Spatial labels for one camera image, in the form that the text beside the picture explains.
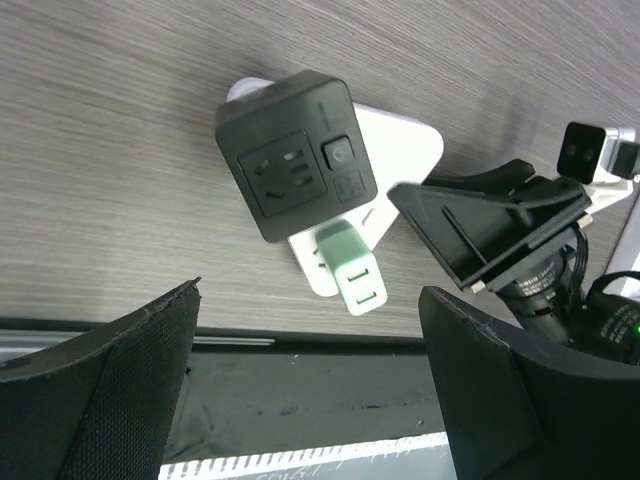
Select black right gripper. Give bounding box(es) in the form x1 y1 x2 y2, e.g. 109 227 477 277
388 159 639 365

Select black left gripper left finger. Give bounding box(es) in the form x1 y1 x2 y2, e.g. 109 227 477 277
1 280 201 479

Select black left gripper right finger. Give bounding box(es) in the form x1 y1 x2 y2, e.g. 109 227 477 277
419 286 639 479

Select white triangular power socket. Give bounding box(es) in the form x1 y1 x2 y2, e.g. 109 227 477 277
225 77 444 297

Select green USB charger plug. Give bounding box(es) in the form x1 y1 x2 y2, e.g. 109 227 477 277
316 221 388 316

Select black cube socket adapter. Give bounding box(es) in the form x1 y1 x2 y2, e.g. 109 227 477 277
215 70 378 243

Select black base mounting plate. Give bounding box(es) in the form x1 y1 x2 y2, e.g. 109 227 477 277
164 328 444 463

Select white perforated cable duct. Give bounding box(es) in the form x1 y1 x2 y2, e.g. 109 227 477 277
158 432 456 479

